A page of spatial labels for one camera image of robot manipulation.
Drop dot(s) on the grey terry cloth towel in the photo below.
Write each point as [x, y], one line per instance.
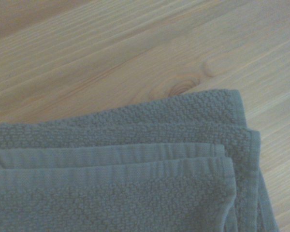
[125, 183]

